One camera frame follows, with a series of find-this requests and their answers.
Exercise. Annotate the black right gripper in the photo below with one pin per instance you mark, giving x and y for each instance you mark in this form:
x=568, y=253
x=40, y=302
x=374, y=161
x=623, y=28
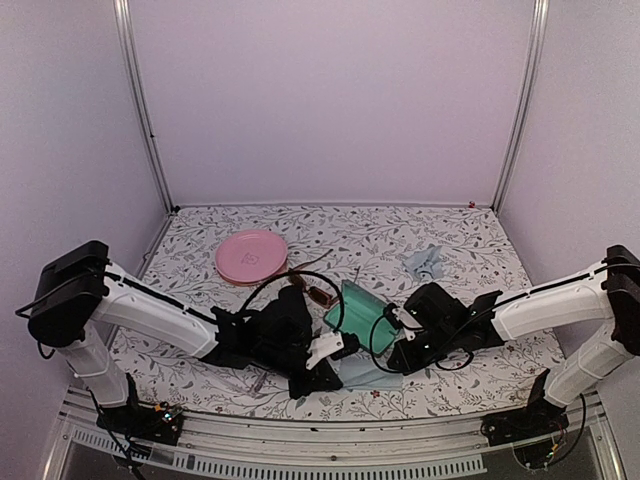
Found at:
x=409, y=363

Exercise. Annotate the right aluminium frame post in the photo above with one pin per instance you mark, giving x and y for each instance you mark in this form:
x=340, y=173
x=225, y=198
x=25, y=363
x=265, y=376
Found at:
x=532, y=63

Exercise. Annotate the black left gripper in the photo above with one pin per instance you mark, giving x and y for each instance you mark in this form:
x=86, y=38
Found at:
x=317, y=382

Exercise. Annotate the pink plate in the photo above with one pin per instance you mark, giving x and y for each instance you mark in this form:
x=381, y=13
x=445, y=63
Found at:
x=251, y=256

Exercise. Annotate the crumpled light blue cloth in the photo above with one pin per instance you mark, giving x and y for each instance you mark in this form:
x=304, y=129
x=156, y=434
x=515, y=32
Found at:
x=425, y=265

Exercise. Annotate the clear purple glasses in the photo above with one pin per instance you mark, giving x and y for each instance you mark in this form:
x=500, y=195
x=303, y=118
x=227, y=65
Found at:
x=259, y=389

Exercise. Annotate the left aluminium frame post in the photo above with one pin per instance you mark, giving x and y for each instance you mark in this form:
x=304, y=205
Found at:
x=128, y=48

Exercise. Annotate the blue-grey cleaning cloth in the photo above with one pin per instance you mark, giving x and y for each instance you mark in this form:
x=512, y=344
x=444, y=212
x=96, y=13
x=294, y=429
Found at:
x=361, y=374

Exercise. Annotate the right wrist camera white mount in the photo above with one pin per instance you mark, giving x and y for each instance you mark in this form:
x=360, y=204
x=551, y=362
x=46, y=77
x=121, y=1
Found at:
x=400, y=319

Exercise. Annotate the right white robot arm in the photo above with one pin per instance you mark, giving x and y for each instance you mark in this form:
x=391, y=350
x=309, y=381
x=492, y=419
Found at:
x=607, y=291

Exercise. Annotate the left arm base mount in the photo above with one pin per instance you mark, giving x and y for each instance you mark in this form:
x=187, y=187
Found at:
x=160, y=423

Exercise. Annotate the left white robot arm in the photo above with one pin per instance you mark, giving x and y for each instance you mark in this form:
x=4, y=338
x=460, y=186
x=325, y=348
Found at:
x=84, y=287

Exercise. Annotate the brown sunglasses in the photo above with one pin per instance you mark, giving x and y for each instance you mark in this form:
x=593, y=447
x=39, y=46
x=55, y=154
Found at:
x=320, y=297

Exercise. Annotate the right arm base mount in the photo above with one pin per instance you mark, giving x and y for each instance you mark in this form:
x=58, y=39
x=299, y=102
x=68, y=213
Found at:
x=538, y=417

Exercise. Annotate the grey case green lining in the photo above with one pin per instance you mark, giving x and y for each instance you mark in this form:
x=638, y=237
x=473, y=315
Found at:
x=362, y=309

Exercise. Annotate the front aluminium rail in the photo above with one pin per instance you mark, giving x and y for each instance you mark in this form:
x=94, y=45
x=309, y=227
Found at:
x=429, y=429

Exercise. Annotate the aluminium frame post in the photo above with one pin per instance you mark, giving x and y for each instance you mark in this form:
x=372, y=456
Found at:
x=128, y=48
x=532, y=63

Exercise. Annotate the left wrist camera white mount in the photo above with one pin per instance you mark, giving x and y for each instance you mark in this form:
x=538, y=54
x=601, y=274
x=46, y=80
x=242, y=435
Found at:
x=334, y=345

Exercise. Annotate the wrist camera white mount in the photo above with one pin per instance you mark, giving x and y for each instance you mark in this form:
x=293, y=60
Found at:
x=334, y=345
x=400, y=319

